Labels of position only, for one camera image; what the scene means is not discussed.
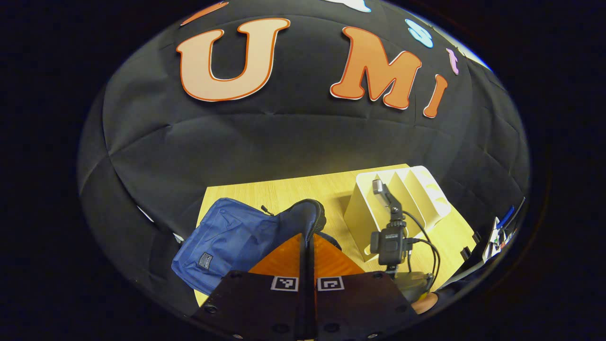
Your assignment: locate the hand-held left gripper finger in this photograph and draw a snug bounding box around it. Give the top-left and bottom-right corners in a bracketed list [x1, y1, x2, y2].
[308, 233, 417, 341]
[192, 232, 309, 341]

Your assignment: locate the black cable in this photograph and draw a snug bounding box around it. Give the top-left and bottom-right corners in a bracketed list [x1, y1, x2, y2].
[402, 211, 442, 287]

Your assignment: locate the blue schoolbag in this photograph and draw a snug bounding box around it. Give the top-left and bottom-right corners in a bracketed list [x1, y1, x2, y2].
[171, 198, 341, 295]

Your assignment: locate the black backdrop cloth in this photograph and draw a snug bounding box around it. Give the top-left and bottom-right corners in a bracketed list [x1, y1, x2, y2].
[77, 0, 530, 313]

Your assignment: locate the mixed clutter beside table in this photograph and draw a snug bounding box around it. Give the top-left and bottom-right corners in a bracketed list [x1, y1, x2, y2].
[482, 197, 527, 263]

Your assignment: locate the white bookshelf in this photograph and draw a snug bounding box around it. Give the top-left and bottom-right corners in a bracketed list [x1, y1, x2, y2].
[343, 165, 453, 262]

